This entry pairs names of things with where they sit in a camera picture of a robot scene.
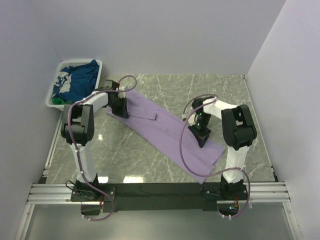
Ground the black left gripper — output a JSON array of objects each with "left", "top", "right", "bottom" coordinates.
[{"left": 108, "top": 96, "right": 129, "bottom": 119}]

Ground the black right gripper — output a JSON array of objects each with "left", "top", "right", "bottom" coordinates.
[{"left": 187, "top": 114, "right": 211, "bottom": 149}]

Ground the purple t shirt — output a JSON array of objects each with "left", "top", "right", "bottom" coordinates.
[{"left": 116, "top": 90, "right": 225, "bottom": 184}]

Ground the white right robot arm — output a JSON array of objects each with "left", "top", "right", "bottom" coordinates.
[{"left": 188, "top": 96, "right": 257, "bottom": 200}]

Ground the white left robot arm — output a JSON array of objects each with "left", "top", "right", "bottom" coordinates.
[{"left": 60, "top": 80, "right": 129, "bottom": 201}]

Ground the blue printed t shirt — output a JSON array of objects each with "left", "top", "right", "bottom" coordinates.
[{"left": 51, "top": 59, "right": 100, "bottom": 104}]

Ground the green t shirt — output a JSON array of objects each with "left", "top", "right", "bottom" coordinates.
[{"left": 52, "top": 97, "right": 73, "bottom": 105}]

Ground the white laundry basket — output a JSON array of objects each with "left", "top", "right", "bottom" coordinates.
[{"left": 45, "top": 59, "right": 104, "bottom": 112}]

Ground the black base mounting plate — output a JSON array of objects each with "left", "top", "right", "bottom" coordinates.
[{"left": 70, "top": 182, "right": 249, "bottom": 216}]

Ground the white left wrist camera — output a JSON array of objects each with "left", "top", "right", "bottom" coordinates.
[{"left": 117, "top": 86, "right": 128, "bottom": 99}]

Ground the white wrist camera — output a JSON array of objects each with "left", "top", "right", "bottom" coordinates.
[
  {"left": 117, "top": 86, "right": 128, "bottom": 99},
  {"left": 187, "top": 114, "right": 196, "bottom": 126}
]

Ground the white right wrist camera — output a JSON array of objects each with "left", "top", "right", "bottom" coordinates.
[{"left": 187, "top": 114, "right": 196, "bottom": 126}]

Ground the aluminium frame rail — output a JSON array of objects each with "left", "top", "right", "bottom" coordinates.
[{"left": 17, "top": 133, "right": 302, "bottom": 240}]

